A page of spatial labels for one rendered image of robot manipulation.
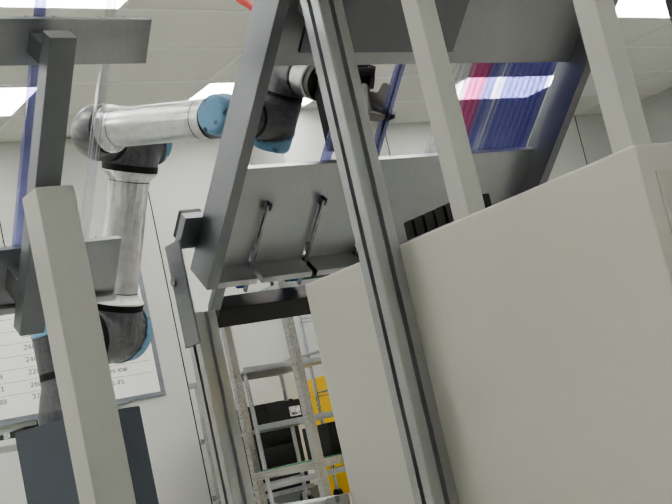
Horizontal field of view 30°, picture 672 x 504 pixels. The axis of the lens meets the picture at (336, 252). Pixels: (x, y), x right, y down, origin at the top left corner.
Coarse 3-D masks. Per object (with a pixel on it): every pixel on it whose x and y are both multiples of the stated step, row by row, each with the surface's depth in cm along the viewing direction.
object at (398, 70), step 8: (400, 64) 207; (400, 72) 208; (392, 80) 209; (400, 80) 209; (392, 88) 209; (392, 96) 210; (384, 104) 211; (392, 104) 211; (384, 112) 211; (384, 120) 212; (384, 128) 213; (376, 136) 214; (384, 136) 214; (376, 144) 214
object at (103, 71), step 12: (108, 0) 183; (108, 12) 183; (108, 72) 188; (96, 96) 190; (96, 108) 190; (96, 120) 191; (96, 132) 192; (96, 144) 193; (96, 156) 194; (96, 168) 195; (84, 192) 197; (84, 204) 197; (84, 216) 198; (84, 228) 199
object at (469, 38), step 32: (352, 0) 186; (384, 0) 189; (448, 0) 196; (480, 0) 205; (512, 0) 209; (544, 0) 213; (288, 32) 187; (352, 32) 189; (384, 32) 193; (448, 32) 200; (480, 32) 209; (512, 32) 214; (544, 32) 218; (576, 32) 222; (288, 64) 191
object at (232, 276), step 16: (320, 256) 219; (336, 256) 221; (352, 256) 222; (224, 272) 207; (240, 272) 208; (256, 272) 210; (272, 272) 211; (288, 272) 212; (304, 272) 213; (320, 272) 216
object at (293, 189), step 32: (384, 160) 214; (416, 160) 219; (480, 160) 228; (512, 160) 233; (256, 192) 202; (288, 192) 206; (320, 192) 210; (416, 192) 224; (512, 192) 239; (256, 224) 206; (288, 224) 211; (320, 224) 215; (256, 256) 211; (288, 256) 215
